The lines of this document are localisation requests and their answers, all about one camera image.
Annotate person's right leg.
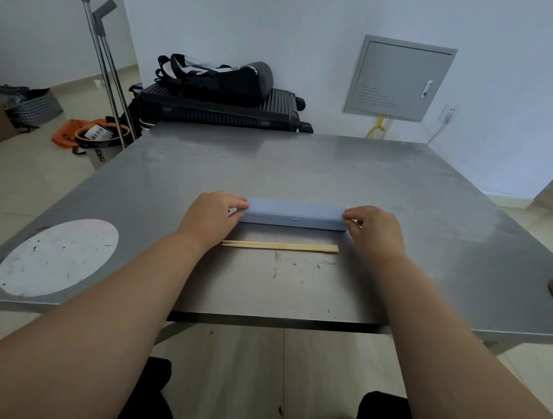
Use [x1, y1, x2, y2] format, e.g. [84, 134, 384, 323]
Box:
[355, 390, 412, 419]

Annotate cardboard box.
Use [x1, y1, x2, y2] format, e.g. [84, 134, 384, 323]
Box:
[0, 93, 19, 143]

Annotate white cable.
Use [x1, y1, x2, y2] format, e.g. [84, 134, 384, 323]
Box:
[426, 113, 452, 146]

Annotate person's left forearm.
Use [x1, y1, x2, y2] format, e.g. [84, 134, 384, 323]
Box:
[0, 229, 217, 419]

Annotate black ribbed suitcase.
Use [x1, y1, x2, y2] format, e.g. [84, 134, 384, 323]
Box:
[130, 82, 314, 134]

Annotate checkered grey bag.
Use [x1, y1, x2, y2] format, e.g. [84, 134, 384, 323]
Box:
[0, 85, 64, 134]

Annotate metal tripod stand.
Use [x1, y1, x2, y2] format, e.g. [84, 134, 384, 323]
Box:
[81, 0, 139, 150]

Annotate grey metal wall cabinet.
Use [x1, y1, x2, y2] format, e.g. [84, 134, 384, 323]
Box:
[344, 35, 458, 123]

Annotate light blue cutlery case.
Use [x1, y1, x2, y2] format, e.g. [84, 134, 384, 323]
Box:
[235, 197, 349, 232]

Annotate black and white backpack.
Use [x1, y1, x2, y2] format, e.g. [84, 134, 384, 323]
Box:
[155, 54, 275, 108]

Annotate person's right hand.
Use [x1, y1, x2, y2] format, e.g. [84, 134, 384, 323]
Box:
[343, 206, 408, 266]

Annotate person's right forearm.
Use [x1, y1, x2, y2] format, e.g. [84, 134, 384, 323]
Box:
[363, 255, 553, 419]

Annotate wooden chopstick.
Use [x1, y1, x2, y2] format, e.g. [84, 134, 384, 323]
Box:
[221, 243, 339, 254]
[222, 240, 339, 250]

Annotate orange bag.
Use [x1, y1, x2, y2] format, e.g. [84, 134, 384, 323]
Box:
[51, 118, 117, 148]

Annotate white round sticker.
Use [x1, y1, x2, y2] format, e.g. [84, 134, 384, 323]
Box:
[0, 219, 119, 298]

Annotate yellow cables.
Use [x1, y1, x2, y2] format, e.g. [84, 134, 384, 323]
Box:
[366, 115, 395, 140]

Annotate person's left leg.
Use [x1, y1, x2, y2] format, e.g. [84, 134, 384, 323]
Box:
[116, 357, 174, 419]

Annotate person's left hand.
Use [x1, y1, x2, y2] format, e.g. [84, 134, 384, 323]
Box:
[176, 191, 250, 253]

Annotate person's leg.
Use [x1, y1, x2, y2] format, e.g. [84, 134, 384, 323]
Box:
[116, 357, 174, 419]
[355, 390, 412, 419]

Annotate black bucket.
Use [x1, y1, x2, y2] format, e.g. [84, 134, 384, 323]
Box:
[73, 123, 132, 170]

